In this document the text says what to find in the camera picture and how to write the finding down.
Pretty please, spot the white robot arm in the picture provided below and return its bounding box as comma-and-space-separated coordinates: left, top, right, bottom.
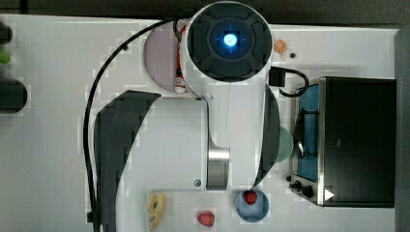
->
93, 1, 279, 232

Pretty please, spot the green plastic strainer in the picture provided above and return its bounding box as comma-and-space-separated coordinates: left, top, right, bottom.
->
277, 128, 293, 162

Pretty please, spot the red plush ketchup bottle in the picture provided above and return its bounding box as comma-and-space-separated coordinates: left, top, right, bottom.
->
173, 22, 187, 94

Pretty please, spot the light purple plate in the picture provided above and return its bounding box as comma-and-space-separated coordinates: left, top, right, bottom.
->
144, 23, 178, 92

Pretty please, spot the red strawberry toy in bowl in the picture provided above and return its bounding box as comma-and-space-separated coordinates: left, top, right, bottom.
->
243, 190, 257, 205

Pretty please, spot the yellow banana peel toy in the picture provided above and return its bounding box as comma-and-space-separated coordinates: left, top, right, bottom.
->
147, 192, 167, 231

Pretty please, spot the orange slice toy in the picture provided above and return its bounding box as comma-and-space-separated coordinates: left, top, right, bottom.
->
274, 39, 287, 54

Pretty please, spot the blue bowl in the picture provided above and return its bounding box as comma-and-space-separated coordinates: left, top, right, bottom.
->
235, 189, 270, 222

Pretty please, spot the silver black toaster oven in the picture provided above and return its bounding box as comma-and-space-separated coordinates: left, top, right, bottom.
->
287, 76, 396, 208

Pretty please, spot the black round pan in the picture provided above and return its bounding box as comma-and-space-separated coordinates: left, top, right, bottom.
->
0, 77, 28, 113

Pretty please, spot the green pepper toy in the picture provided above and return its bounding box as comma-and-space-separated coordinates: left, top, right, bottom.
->
0, 51, 11, 64

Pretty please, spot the black power adapter with cord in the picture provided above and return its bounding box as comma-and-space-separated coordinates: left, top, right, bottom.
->
268, 67, 309, 98

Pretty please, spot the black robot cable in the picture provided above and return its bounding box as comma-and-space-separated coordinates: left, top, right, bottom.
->
82, 16, 182, 232

